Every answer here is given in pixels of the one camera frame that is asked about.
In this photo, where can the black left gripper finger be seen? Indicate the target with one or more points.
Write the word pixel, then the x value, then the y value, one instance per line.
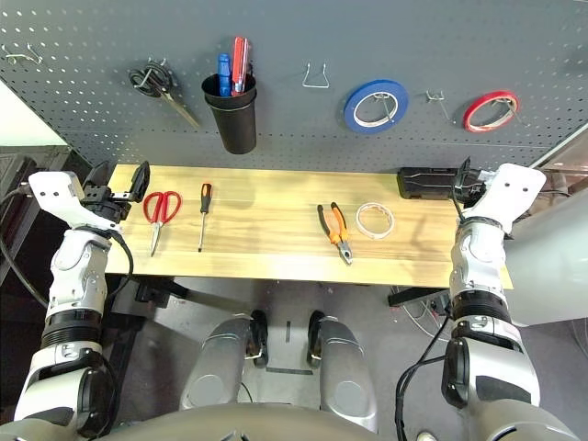
pixel 140 181
pixel 98 177

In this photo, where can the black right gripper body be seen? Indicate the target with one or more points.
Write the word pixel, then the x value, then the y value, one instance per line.
pixel 472 192

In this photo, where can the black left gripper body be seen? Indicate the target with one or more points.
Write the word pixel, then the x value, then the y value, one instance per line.
pixel 103 202

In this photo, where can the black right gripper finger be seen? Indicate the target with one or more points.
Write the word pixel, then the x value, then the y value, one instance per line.
pixel 464 172

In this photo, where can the white tape roll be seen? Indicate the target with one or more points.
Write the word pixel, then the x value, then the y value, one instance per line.
pixel 374 235

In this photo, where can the orange black pliers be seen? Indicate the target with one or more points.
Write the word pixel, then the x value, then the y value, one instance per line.
pixel 344 252

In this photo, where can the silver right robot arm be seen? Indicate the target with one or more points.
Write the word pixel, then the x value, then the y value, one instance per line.
pixel 478 262

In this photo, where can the silver pegboard hook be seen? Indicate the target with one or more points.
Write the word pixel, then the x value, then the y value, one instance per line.
pixel 385 100
pixel 20 56
pixel 504 104
pixel 434 96
pixel 156 62

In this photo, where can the grey perforated pegboard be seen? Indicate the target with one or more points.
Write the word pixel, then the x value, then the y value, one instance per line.
pixel 413 46

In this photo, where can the black tool case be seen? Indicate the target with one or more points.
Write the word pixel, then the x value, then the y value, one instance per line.
pixel 422 184

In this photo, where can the red tape roll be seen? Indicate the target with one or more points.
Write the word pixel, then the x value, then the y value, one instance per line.
pixel 467 116

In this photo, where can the black shelf cabinet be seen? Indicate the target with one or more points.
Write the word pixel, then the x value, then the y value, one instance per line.
pixel 41 156

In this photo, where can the brown cardboard box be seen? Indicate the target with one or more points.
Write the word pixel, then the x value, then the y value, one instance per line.
pixel 567 165

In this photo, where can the white rounded chair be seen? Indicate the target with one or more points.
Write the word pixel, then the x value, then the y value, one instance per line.
pixel 551 266

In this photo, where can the black plastic cup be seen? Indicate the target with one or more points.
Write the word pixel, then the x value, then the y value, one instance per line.
pixel 236 128

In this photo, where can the blue tape roll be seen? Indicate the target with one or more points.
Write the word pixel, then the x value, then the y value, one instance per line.
pixel 350 110

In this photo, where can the silver left robot leg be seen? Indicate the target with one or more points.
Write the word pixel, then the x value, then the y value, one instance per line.
pixel 216 367

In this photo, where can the silver robot leg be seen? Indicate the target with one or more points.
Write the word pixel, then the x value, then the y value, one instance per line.
pixel 216 367
pixel 344 367

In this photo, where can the silver right robot leg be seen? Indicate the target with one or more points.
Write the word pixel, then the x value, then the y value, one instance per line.
pixel 344 367

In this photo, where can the white sneaker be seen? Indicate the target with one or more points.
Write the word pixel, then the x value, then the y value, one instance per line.
pixel 425 435

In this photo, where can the grey robot torso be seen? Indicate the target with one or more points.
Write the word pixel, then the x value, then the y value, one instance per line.
pixel 239 425

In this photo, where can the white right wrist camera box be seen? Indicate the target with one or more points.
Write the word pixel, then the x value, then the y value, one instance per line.
pixel 514 193

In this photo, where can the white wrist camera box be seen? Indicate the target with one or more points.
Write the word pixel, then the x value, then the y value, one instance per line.
pixel 514 193
pixel 55 190

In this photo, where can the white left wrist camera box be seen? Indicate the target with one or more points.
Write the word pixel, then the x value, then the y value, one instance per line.
pixel 55 190

